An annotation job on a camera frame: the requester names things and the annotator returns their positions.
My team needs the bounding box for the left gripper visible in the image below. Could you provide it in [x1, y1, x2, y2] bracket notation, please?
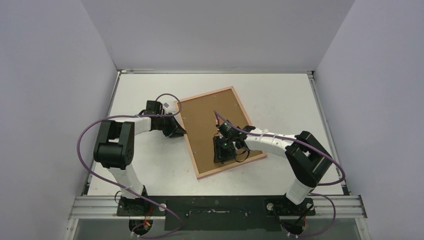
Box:
[156, 113, 186, 138]

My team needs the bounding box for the pink wooden photo frame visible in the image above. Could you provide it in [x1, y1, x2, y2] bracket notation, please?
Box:
[174, 86, 268, 180]

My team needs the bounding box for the brown backing board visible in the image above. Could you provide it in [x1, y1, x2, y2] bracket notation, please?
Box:
[177, 88, 265, 176]

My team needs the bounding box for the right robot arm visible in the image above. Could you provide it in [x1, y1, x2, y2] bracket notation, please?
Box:
[212, 122, 332, 216]

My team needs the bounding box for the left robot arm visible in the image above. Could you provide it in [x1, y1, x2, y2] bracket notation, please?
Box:
[93, 100, 187, 216]

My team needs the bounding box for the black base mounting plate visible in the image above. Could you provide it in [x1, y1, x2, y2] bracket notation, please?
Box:
[129, 203, 310, 232]

